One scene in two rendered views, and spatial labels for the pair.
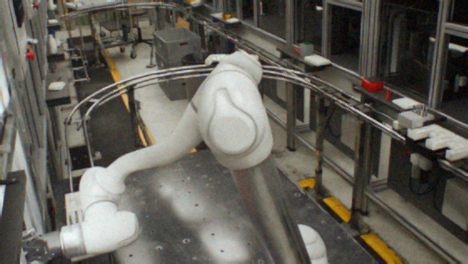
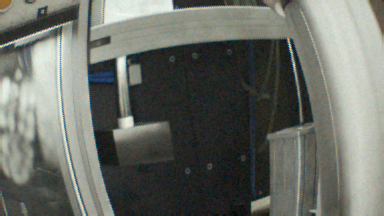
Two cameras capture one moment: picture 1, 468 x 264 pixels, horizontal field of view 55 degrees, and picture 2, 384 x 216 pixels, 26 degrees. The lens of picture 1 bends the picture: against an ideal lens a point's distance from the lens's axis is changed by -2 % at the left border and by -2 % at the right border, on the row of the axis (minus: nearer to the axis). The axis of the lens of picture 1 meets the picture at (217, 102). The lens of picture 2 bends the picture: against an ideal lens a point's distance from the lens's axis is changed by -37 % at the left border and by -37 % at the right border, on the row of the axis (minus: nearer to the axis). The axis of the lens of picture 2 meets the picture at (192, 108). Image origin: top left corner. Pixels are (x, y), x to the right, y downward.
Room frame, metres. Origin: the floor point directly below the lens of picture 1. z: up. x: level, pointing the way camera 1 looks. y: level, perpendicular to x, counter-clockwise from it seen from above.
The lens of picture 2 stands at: (0.56, -0.70, 1.29)
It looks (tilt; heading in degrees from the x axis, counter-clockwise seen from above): 3 degrees down; 72
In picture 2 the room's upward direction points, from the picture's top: 8 degrees counter-clockwise
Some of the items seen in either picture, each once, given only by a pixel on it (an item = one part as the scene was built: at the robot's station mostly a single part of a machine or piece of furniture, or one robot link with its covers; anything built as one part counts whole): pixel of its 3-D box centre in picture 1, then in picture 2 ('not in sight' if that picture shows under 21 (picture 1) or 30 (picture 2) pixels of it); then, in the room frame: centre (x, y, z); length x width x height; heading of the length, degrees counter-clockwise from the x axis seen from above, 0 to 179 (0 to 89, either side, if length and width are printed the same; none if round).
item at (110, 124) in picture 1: (98, 80); not in sight; (5.61, 1.51, 0.01); 5.85 x 0.59 x 0.01; 18
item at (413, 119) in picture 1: (415, 115); not in sight; (1.92, -0.91, 0.92); 0.13 x 0.10 x 0.09; 108
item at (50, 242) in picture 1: (45, 247); not in sight; (1.02, 0.50, 1.00); 0.09 x 0.07 x 0.08; 108
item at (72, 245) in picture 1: (73, 241); not in sight; (1.04, 0.43, 1.00); 0.09 x 0.06 x 0.09; 18
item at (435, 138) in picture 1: (432, 141); not in sight; (1.81, -0.95, 0.84); 0.37 x 0.14 x 0.10; 18
